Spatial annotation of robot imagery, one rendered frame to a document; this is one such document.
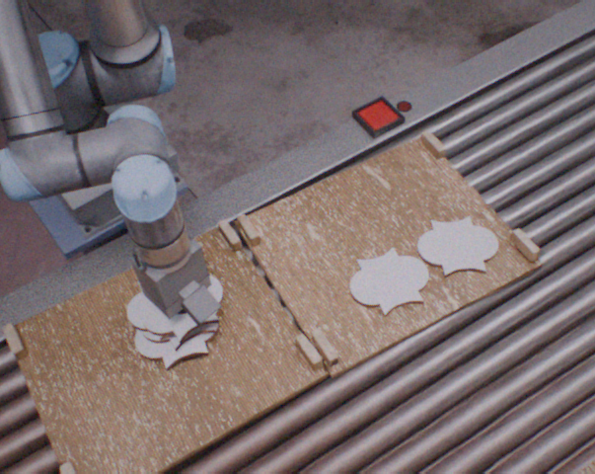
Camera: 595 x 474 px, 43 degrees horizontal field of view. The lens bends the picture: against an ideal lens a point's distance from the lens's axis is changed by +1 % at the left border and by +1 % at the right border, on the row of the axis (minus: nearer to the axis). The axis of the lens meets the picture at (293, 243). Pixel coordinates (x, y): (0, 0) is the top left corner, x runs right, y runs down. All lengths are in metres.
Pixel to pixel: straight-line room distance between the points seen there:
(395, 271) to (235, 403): 0.34
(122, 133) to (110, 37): 0.28
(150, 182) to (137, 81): 0.41
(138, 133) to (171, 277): 0.21
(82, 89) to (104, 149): 0.32
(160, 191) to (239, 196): 0.49
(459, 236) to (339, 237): 0.20
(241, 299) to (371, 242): 0.25
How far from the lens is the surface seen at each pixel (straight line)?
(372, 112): 1.54
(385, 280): 1.26
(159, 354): 1.21
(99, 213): 1.45
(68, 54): 1.33
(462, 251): 1.31
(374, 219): 1.35
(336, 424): 1.17
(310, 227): 1.34
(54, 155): 1.05
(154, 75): 1.34
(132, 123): 1.05
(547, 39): 1.77
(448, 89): 1.62
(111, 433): 1.20
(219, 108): 2.92
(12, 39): 1.05
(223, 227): 1.32
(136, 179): 0.96
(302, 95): 2.93
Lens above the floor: 2.01
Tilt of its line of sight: 54 degrees down
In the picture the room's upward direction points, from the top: 5 degrees counter-clockwise
